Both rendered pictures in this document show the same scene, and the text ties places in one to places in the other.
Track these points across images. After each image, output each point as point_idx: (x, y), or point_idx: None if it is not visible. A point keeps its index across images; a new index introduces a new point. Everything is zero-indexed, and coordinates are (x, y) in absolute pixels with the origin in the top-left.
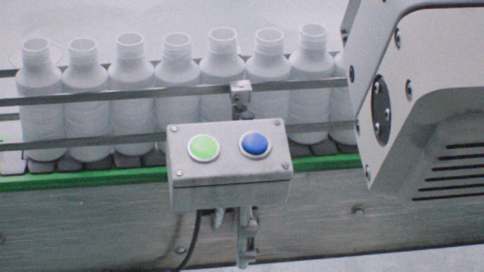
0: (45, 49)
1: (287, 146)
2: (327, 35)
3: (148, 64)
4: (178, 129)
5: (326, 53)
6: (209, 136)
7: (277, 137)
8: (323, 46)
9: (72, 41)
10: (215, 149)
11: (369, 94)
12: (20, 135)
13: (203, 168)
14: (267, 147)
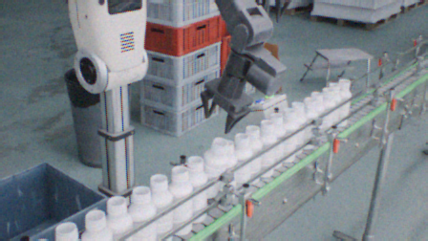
0: (339, 81)
1: (252, 106)
2: (285, 114)
3: (322, 101)
4: (281, 95)
5: (283, 120)
6: (271, 97)
7: (257, 104)
8: (283, 115)
9: (338, 84)
10: (266, 97)
11: None
12: (354, 125)
13: (264, 98)
14: (255, 101)
